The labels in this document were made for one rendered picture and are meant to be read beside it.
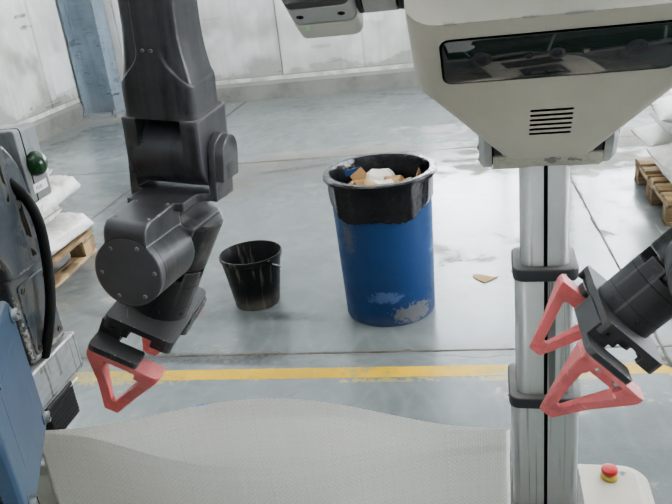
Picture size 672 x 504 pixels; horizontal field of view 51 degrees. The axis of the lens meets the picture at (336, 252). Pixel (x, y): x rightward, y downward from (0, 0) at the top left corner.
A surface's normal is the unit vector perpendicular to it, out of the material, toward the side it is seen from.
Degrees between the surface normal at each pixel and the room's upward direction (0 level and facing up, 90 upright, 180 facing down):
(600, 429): 0
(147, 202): 7
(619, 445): 0
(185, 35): 92
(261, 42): 90
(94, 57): 90
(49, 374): 90
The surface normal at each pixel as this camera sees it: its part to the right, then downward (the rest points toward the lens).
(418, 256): 0.58, 0.29
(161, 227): 0.97, 0.12
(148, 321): 0.39, -0.81
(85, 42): -0.15, 0.39
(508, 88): -0.07, 0.89
